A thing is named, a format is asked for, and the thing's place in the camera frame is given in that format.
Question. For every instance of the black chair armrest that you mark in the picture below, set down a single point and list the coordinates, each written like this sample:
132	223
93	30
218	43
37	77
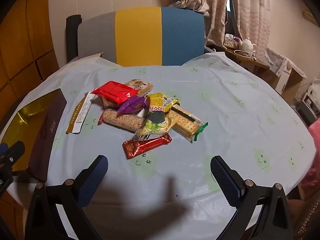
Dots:
72	37

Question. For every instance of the cereal bar red-ended wrapper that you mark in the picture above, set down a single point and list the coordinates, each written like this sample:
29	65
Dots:
122	120

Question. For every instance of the patterned beige curtain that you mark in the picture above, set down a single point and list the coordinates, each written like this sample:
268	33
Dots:
252	10
197	2

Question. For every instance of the wicker chair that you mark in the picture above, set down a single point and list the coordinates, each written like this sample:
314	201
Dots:
307	220

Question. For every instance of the maroon gift box gold inside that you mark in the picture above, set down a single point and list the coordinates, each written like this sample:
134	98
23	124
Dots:
37	130

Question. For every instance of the wooden wardrobe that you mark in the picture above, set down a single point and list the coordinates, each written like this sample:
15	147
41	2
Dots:
22	50

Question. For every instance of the tissue box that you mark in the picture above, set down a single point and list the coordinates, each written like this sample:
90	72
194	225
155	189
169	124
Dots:
230	42

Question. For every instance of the pink cloth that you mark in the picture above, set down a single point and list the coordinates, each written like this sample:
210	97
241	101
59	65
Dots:
312	160

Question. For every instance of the white printed cloth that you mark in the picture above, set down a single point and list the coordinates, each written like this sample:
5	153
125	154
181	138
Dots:
280	60

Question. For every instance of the yellow snack packet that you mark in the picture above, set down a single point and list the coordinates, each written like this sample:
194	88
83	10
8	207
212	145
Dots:
157	105

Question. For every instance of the red snack packet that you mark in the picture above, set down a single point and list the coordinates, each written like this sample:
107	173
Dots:
113	91

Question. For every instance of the brown bread packet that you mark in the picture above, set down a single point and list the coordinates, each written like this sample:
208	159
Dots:
140	85

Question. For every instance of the cracker packet green-ended wrapper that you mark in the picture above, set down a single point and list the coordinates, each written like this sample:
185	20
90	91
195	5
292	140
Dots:
186	125

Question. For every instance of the grey yellow blue chair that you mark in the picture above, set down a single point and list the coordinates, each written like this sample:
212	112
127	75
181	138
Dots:
140	35

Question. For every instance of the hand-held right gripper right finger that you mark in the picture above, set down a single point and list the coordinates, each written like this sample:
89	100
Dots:
225	182

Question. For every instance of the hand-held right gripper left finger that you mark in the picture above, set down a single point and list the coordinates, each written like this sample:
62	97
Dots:
93	180

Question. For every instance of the wooden side table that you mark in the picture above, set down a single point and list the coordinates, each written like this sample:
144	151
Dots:
260	66

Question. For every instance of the pumpkin seeds packet orange border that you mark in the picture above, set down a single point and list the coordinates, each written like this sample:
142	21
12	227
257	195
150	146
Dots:
108	103

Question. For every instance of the white teapot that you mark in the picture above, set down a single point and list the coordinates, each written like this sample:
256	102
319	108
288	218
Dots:
246	44

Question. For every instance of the red gold bar packet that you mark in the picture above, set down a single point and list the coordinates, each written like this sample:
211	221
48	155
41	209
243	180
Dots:
145	146

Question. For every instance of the white gold paper sleeve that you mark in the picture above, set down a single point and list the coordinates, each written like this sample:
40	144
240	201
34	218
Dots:
78	115

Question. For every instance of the round tray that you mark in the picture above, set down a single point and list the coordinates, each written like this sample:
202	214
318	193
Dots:
243	54

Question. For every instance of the light blue printed tablecloth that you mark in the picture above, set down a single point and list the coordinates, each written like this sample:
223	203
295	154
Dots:
237	110

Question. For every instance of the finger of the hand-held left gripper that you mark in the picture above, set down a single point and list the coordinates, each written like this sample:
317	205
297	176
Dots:
15	152

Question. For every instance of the purple candy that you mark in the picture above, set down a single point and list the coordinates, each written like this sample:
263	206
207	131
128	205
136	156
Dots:
132	104

